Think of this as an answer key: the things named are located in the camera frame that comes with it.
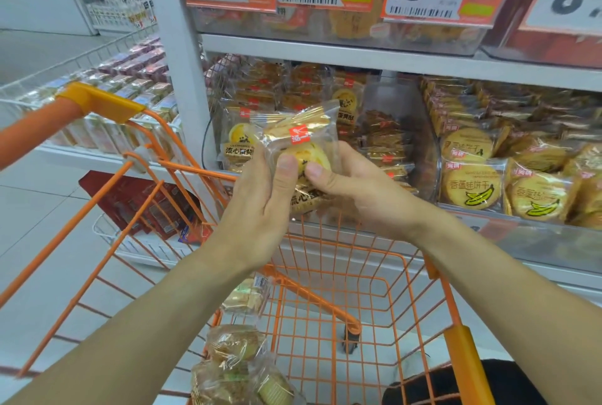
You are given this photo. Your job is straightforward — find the egg-yolk pastry packet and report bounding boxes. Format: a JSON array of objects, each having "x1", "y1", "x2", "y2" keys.
[{"x1": 221, "y1": 275, "x2": 272, "y2": 320}]

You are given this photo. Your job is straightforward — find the person's right forearm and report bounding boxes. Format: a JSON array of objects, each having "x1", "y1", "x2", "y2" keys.
[{"x1": 413, "y1": 216, "x2": 602, "y2": 405}]

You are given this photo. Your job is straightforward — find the pile of pastry packets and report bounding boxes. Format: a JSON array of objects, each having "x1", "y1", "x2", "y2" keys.
[{"x1": 190, "y1": 324, "x2": 302, "y2": 405}]

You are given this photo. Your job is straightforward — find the red box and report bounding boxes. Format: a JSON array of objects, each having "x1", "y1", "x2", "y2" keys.
[{"x1": 78, "y1": 170, "x2": 213, "y2": 243}]

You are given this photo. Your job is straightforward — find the person's left forearm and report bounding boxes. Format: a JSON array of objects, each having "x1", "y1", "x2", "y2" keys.
[{"x1": 4, "y1": 245, "x2": 264, "y2": 405}]

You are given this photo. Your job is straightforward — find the white metal store shelf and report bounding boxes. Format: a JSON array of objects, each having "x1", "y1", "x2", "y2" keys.
[{"x1": 140, "y1": 0, "x2": 602, "y2": 349}]

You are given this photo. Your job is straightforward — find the person's white right shoe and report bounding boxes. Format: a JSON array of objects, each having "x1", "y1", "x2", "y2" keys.
[{"x1": 394, "y1": 348, "x2": 439, "y2": 383}]

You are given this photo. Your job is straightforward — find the person's left hand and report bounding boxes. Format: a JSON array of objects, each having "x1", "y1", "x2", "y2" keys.
[{"x1": 206, "y1": 145, "x2": 300, "y2": 271}]

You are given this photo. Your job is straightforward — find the group of silver boxed cakes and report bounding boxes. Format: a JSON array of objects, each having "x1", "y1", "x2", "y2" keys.
[{"x1": 14, "y1": 33, "x2": 184, "y2": 161}]

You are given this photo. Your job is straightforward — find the pile of golden cake packets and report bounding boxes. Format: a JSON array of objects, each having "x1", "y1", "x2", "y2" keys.
[{"x1": 329, "y1": 9, "x2": 382, "y2": 39}]

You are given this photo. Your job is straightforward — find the red carton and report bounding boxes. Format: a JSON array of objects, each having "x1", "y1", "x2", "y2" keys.
[{"x1": 503, "y1": 0, "x2": 602, "y2": 68}]

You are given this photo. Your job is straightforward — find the egg yolk pastry packets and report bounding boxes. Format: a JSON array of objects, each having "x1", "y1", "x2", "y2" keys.
[{"x1": 249, "y1": 100, "x2": 341, "y2": 215}]

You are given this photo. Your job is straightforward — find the group of banana biscuit packets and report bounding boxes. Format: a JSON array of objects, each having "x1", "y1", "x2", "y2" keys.
[{"x1": 421, "y1": 76, "x2": 602, "y2": 231}]

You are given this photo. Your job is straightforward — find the white wire rack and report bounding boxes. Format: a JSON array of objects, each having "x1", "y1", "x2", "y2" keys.
[{"x1": 0, "y1": 23, "x2": 187, "y2": 166}]

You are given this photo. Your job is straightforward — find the person's right leg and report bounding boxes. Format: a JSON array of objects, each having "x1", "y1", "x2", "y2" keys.
[{"x1": 381, "y1": 359, "x2": 549, "y2": 405}]

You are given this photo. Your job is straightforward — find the person's right hand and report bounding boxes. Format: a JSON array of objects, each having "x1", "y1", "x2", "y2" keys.
[{"x1": 305, "y1": 141, "x2": 441, "y2": 246}]

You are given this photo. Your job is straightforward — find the rows of egg yolk packets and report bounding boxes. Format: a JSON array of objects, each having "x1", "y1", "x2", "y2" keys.
[{"x1": 218, "y1": 59, "x2": 420, "y2": 194}]

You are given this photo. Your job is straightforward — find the orange shopping cart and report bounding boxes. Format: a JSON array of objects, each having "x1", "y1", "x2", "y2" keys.
[{"x1": 0, "y1": 82, "x2": 495, "y2": 405}]

